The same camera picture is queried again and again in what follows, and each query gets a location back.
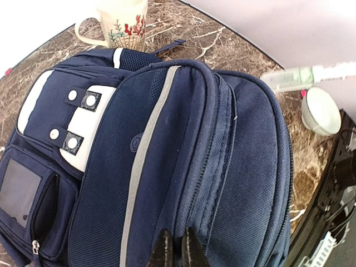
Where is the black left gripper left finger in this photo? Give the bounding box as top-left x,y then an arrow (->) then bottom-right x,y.
147,229 -> 174,267

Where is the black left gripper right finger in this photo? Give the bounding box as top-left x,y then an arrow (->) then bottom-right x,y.
181,228 -> 210,267

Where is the navy blue student backpack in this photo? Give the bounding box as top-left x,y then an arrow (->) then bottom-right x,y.
1,48 -> 293,266

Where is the clear pen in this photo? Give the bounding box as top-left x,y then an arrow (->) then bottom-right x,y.
260,62 -> 355,92

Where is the pale green bowl right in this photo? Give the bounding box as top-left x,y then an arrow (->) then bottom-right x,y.
301,86 -> 342,136

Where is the cream floral mug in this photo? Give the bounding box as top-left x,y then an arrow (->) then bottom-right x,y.
74,1 -> 148,51

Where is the grey slotted cable duct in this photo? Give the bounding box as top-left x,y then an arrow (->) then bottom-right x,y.
301,231 -> 336,267

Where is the black front rail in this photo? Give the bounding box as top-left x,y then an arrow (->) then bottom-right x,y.
285,111 -> 355,266

